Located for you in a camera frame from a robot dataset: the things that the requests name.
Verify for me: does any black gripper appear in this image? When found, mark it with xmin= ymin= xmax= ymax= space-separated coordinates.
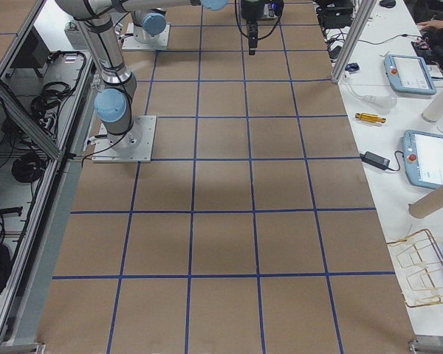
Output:
xmin=241 ymin=0 xmax=266 ymax=55

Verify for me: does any person forearm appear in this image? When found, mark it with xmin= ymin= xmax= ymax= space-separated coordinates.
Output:
xmin=417 ymin=19 xmax=443 ymax=30

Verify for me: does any yellow brass cylinder tool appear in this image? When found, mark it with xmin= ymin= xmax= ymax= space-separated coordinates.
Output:
xmin=354 ymin=113 xmax=386 ymax=124

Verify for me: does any white light bulb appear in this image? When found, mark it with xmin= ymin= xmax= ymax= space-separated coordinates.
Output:
xmin=360 ymin=95 xmax=397 ymax=114

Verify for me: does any black computer mouse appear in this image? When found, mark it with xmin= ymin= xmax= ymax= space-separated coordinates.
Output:
xmin=379 ymin=0 xmax=396 ymax=8

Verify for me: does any upper blue teach pendant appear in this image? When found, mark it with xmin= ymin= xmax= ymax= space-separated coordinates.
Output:
xmin=383 ymin=55 xmax=436 ymax=96

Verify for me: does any blue teach pendant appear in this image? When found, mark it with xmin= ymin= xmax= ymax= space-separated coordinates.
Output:
xmin=383 ymin=55 xmax=436 ymax=96
xmin=402 ymin=130 xmax=443 ymax=189

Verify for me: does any black power adapter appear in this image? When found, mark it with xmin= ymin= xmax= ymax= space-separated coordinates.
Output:
xmin=360 ymin=151 xmax=390 ymax=170

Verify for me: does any lower blue teach pendant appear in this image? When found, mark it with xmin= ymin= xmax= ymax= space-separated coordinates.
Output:
xmin=402 ymin=130 xmax=443 ymax=189

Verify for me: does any lower cardboard tube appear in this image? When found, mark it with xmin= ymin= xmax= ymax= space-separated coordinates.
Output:
xmin=408 ymin=185 xmax=443 ymax=218

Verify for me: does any aluminium frame post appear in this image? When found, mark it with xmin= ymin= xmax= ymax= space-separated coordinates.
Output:
xmin=331 ymin=0 xmax=376 ymax=84

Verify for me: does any aluminium diagonal frame beam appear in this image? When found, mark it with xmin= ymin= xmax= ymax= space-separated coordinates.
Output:
xmin=0 ymin=78 xmax=63 ymax=160

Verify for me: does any black coiled cable bundle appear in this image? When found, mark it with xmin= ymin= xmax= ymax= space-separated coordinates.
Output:
xmin=11 ymin=150 xmax=47 ymax=184

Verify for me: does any gold wire rack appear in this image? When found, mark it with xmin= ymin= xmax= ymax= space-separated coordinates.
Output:
xmin=387 ymin=229 xmax=443 ymax=308

